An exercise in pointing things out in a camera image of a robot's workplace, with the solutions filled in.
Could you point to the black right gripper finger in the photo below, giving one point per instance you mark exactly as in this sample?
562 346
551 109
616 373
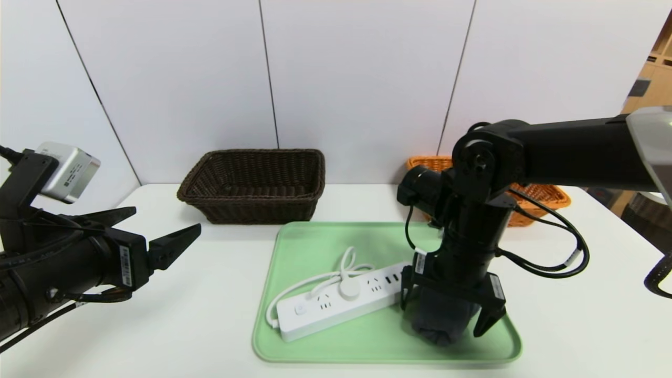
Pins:
406 296
488 321

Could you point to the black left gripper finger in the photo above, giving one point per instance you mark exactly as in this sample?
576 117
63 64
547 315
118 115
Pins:
168 249
110 216

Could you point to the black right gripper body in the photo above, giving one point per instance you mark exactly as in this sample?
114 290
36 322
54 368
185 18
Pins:
455 278

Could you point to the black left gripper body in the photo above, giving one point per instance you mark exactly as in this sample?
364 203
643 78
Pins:
129 261

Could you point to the dark grey towel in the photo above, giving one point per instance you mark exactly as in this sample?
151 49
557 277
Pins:
441 323

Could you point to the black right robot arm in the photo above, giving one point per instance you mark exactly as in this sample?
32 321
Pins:
577 152

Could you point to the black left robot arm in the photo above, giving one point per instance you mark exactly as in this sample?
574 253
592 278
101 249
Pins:
47 273

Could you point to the dark brown wicker basket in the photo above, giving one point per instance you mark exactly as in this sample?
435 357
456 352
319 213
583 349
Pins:
252 210

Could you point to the orange wicker basket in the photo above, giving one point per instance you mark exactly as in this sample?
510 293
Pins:
546 197

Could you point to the light green plastic tray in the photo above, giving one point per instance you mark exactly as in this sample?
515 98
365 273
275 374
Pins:
367 341

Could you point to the wooden shelf unit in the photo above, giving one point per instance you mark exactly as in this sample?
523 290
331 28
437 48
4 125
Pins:
656 89

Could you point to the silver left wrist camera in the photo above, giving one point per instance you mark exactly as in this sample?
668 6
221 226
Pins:
68 173

